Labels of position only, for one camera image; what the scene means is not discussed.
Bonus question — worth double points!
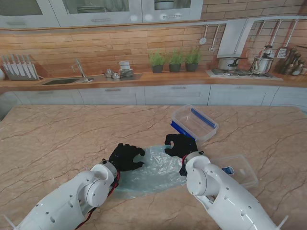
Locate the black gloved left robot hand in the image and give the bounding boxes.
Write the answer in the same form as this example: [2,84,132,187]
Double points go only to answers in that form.
[108,143,146,173]

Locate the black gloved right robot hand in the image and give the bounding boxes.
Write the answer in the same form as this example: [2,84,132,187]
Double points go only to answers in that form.
[164,134,199,160]

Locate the clear plastic crate blue clips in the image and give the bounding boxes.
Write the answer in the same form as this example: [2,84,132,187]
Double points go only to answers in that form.
[170,104,219,146]

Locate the clear plastic bag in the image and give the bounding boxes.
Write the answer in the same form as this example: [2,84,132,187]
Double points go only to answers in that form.
[114,144,188,200]

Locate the clear plastic crate lid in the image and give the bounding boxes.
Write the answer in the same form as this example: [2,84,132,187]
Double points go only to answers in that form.
[211,154,260,189]

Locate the printed kitchen backdrop banner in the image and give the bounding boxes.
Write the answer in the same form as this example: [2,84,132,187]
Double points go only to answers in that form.
[0,0,307,122]

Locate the red black left arm cable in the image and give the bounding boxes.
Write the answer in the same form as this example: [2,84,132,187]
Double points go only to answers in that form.
[76,170,121,230]

